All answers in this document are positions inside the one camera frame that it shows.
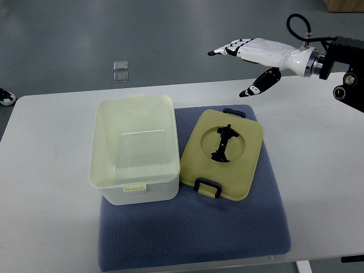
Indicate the white storage box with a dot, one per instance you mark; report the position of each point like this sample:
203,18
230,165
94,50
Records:
135,152

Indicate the cardboard box corner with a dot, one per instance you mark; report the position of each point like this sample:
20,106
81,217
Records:
344,6

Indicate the white table leg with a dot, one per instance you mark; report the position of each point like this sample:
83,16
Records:
303,266

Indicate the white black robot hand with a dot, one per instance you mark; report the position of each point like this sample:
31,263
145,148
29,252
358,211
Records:
304,61

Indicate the blue grey cushion mat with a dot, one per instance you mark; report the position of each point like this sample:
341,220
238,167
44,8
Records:
193,228

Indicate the yellow box lid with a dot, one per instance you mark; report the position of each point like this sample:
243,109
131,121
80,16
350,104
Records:
222,154

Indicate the black object under table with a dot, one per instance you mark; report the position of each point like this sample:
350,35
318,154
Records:
352,259

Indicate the black white shoe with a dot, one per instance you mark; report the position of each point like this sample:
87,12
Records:
7,98

